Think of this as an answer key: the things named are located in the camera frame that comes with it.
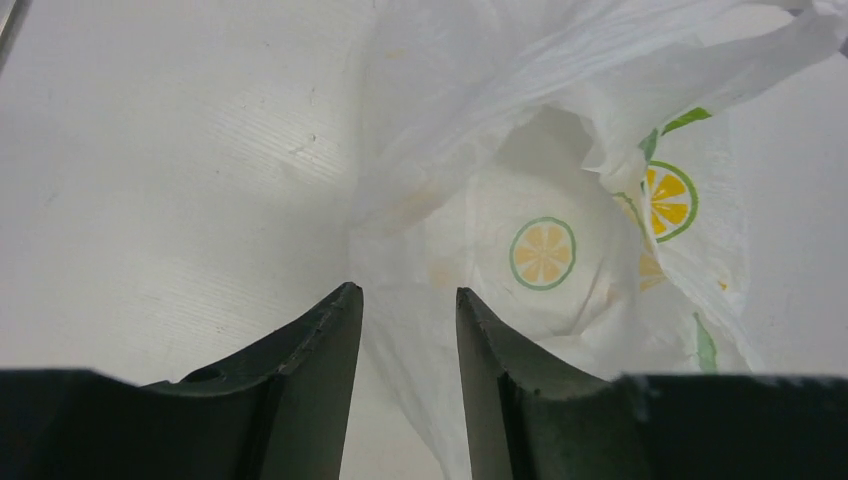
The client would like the white plastic bag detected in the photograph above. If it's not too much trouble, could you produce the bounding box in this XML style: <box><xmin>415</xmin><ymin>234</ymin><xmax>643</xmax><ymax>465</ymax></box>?
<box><xmin>350</xmin><ymin>1</ymin><xmax>847</xmax><ymax>479</ymax></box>

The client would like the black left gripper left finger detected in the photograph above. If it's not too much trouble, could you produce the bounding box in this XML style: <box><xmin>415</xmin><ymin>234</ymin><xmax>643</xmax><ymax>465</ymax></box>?
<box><xmin>1</xmin><ymin>282</ymin><xmax>363</xmax><ymax>479</ymax></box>

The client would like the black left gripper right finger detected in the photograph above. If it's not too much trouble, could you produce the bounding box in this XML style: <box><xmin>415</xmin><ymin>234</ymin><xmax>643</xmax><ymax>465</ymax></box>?
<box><xmin>456</xmin><ymin>288</ymin><xmax>847</xmax><ymax>479</ymax></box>

